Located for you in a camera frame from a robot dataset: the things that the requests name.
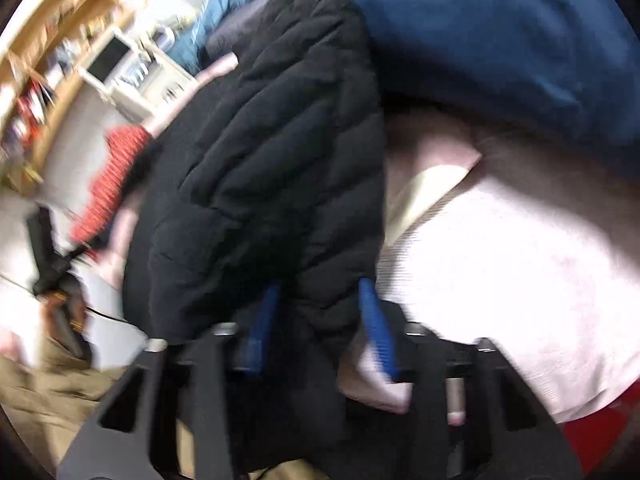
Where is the olive cloth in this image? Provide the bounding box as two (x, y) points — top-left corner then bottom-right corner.
(0, 335), (201, 480)

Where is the wooden shelf unit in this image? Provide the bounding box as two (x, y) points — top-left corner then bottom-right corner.
(0, 0), (137, 193)

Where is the pink bed blanket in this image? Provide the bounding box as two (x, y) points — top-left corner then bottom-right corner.
(107, 52), (640, 423)

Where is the light blue duvet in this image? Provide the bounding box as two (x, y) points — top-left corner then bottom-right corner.
(170, 0), (286, 73)

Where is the red patterned cloth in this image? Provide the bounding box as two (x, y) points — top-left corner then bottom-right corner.
(70, 125), (155, 247)

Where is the red glossy panel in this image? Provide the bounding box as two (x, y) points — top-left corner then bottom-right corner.
(560, 380), (637, 480)

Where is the white cart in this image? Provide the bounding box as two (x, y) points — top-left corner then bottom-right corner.
(107, 45), (198, 121)

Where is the black quilted jacket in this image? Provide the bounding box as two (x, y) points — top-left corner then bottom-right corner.
(122, 0), (386, 473)

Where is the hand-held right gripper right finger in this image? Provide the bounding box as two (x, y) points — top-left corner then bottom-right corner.
(357, 277), (586, 480)

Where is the navy blue cloth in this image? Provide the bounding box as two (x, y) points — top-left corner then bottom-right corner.
(347, 0), (640, 161)

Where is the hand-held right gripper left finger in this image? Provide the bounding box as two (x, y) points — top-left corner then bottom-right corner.
(56, 282), (283, 480)

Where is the white screen device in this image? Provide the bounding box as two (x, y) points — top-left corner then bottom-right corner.
(80, 30), (143, 93)

